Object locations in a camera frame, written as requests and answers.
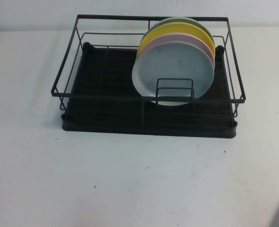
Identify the white plate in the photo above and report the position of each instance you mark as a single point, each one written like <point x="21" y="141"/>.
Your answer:
<point x="172" y="66"/>

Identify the pink plate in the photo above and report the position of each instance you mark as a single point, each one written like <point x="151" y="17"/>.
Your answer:
<point x="177" y="39"/>

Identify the yellow plate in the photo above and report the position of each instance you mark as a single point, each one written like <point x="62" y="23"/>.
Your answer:
<point x="172" y="30"/>

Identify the green plate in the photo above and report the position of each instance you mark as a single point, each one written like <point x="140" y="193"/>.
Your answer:
<point x="177" y="20"/>

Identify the black plastic drip tray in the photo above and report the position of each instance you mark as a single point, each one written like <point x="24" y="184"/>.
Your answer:
<point x="129" y="131"/>

